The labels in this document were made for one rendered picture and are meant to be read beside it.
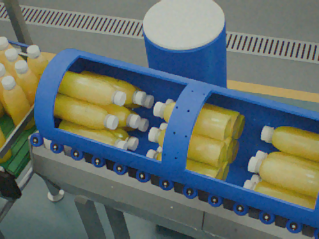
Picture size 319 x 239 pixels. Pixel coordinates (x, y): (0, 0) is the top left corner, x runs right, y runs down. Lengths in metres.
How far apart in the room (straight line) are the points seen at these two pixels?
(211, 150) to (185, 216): 0.29
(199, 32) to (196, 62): 0.10
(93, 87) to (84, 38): 2.00
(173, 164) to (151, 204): 0.28
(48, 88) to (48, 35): 2.09
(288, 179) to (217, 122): 0.23
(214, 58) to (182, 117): 0.57
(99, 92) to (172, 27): 0.48
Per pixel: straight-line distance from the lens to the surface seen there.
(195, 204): 1.74
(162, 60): 2.05
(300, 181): 1.53
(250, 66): 3.38
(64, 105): 1.74
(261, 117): 1.73
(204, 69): 2.07
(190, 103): 1.55
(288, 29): 3.61
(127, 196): 1.85
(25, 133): 2.04
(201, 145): 1.58
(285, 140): 1.60
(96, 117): 1.70
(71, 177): 1.93
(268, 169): 1.54
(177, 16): 2.11
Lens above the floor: 2.39
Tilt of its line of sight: 51 degrees down
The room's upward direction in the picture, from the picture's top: 11 degrees counter-clockwise
